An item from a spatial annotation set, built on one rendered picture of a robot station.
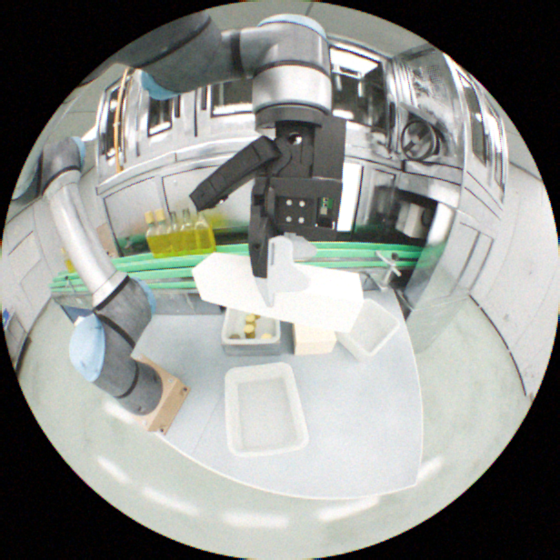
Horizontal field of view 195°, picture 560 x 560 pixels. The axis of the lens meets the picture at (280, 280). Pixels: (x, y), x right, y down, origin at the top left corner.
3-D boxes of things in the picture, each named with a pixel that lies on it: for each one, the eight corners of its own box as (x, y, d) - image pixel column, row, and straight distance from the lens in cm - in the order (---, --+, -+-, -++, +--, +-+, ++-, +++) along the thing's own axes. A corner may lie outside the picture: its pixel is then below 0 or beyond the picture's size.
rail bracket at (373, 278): (369, 284, 85) (384, 241, 76) (387, 307, 76) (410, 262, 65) (362, 284, 83) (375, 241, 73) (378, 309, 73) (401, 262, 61)
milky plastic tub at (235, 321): (276, 305, 67) (276, 289, 61) (281, 355, 54) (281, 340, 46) (235, 307, 69) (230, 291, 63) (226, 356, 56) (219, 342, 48)
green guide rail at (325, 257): (459, 265, 149) (463, 255, 147) (460, 265, 149) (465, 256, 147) (57, 284, 207) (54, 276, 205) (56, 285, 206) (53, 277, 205)
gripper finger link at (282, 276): (302, 326, 18) (315, 241, 15) (252, 315, 19) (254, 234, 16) (305, 313, 21) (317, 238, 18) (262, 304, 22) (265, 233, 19)
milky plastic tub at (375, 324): (392, 336, 73) (403, 322, 67) (358, 371, 58) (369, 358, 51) (361, 311, 75) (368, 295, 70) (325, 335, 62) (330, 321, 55)
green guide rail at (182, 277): (213, 285, 61) (207, 266, 57) (212, 286, 60) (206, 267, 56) (52, 291, 204) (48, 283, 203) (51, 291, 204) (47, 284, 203)
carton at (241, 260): (349, 333, 24) (364, 302, 20) (202, 299, 29) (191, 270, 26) (347, 304, 28) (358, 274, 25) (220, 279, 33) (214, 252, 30)
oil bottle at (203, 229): (220, 264, 74) (210, 216, 66) (216, 271, 69) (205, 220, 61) (208, 265, 76) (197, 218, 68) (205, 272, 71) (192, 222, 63)
